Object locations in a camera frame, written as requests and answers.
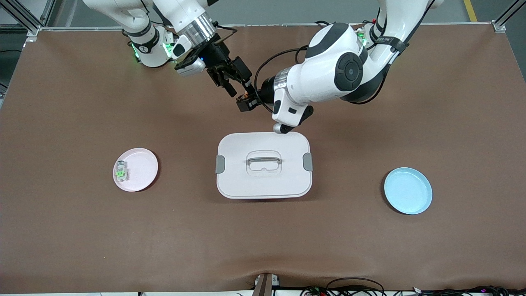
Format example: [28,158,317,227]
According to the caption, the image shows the orange and black switch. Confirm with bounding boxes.
[237,93,258,112]

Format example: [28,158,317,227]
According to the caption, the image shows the white lidded container grey latches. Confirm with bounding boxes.
[215,132,313,200]

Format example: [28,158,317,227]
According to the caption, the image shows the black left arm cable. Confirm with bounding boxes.
[254,44,309,115]

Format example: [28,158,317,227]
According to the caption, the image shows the light blue round plate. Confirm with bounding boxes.
[384,166,433,215]

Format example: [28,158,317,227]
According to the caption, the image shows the metal table edge bracket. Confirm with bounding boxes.
[251,273,281,296]

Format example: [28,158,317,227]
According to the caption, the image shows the pink round plate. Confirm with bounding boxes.
[113,148,159,192]

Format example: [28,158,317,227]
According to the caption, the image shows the black cable bundle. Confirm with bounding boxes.
[300,277,526,296]

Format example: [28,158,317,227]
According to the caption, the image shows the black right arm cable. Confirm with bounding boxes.
[213,25,239,46]

